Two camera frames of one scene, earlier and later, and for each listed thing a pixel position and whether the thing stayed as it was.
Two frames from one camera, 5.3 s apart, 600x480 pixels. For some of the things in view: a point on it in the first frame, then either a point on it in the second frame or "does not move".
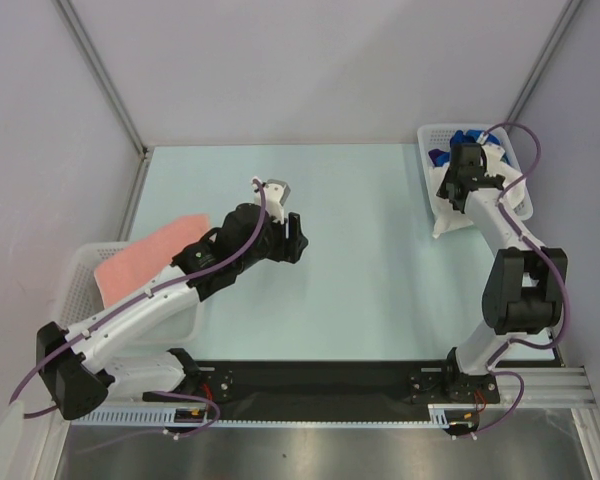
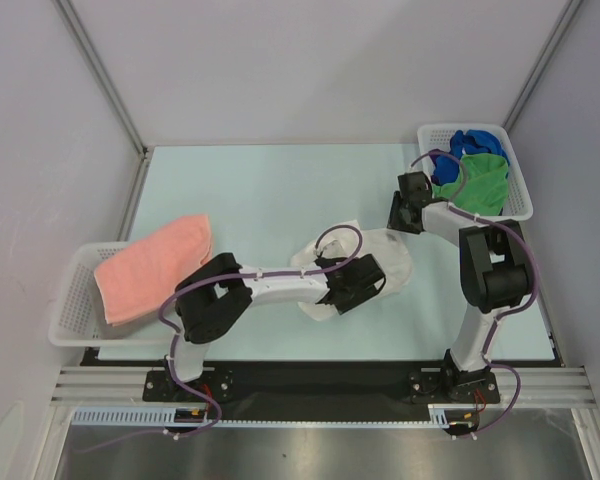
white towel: [443, 215] to [385, 245]
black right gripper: [473, 181] to [400, 215]
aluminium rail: [546, 387] does not move
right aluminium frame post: [570, 13] does not move
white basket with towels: [503, 160] does not move
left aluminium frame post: [102, 74] does not move
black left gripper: [289, 249] to [360, 294]
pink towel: [137, 262] does not move
